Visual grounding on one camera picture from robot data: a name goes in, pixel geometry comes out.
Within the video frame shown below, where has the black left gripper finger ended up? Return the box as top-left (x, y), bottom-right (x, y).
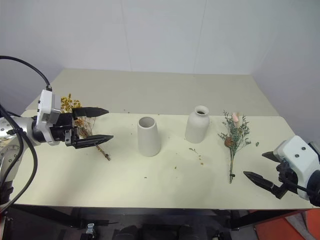
top-left (73, 134), bottom-right (115, 150)
top-left (72, 106), bottom-right (110, 119)

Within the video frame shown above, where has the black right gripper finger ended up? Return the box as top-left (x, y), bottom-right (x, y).
top-left (261, 150), bottom-right (284, 164)
top-left (242, 170), bottom-right (289, 200)

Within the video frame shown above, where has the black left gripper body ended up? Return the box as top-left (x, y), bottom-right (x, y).
top-left (49, 112), bottom-right (81, 147)

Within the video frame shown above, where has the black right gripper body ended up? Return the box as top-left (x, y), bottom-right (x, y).
top-left (275, 161), bottom-right (301, 195)

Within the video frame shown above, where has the white tapered cylinder vase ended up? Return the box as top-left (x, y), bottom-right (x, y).
top-left (137, 116), bottom-right (161, 158)

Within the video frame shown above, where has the white bottle-shaped vase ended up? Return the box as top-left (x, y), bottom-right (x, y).
top-left (184, 105), bottom-right (211, 144)

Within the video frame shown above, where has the yellow dried flower bunch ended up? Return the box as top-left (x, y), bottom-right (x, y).
top-left (60, 93), bottom-right (112, 162)

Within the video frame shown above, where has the green and pink flower bunch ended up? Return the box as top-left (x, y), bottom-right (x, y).
top-left (217, 110), bottom-right (252, 185)

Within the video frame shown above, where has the red floor mat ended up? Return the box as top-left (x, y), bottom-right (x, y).
top-left (254, 208), bottom-right (320, 240)

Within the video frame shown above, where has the dark rounded shape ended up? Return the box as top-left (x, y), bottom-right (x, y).
top-left (112, 224), bottom-right (141, 240)

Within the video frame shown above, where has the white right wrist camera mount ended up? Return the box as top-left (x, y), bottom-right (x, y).
top-left (273, 135), bottom-right (320, 201)

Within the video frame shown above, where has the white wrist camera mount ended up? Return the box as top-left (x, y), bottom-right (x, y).
top-left (273, 135), bottom-right (320, 201)
top-left (35, 88), bottom-right (62, 146)

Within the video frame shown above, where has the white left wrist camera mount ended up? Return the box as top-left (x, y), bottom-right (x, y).
top-left (35, 88), bottom-right (62, 146)

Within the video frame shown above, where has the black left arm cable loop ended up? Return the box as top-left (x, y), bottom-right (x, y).
top-left (0, 102), bottom-right (39, 209)

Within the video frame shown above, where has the black left wrist camera cable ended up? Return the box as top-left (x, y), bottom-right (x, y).
top-left (0, 55), bottom-right (53, 92)

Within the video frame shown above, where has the black table frame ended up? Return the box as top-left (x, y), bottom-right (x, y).
top-left (4, 204), bottom-right (310, 240)

